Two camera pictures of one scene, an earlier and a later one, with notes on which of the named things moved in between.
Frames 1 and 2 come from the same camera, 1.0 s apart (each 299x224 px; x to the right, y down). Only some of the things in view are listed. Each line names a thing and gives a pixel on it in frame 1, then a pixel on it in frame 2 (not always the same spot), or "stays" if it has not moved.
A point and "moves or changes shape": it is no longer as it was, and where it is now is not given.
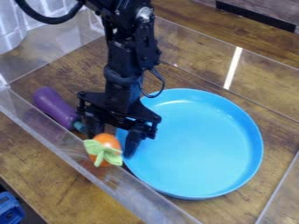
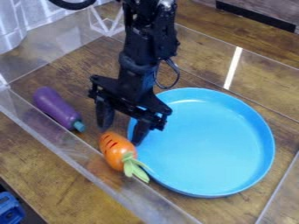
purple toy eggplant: x=55 y=106 stays
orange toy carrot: x=105 y=149 to x=119 y=155
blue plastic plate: x=206 y=151 moves or changes shape
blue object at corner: x=13 y=212 stays
